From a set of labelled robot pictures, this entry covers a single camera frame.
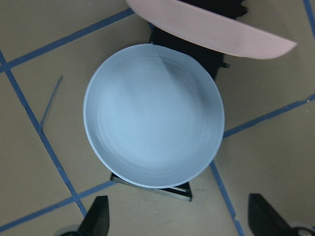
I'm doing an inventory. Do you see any blue plate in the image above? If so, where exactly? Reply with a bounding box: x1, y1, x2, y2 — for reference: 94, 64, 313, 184
83, 44, 225, 188

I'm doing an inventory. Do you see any pink plate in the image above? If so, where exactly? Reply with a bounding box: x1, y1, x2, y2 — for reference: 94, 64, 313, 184
127, 0, 297, 59

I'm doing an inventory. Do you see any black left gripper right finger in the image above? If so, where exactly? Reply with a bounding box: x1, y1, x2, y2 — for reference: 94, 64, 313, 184
248, 193, 292, 236

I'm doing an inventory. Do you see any black dish rack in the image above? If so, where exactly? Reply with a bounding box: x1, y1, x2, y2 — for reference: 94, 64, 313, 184
110, 0, 248, 202

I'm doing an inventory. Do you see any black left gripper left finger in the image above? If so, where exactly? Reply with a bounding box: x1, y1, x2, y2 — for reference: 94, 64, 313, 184
78, 196, 110, 236

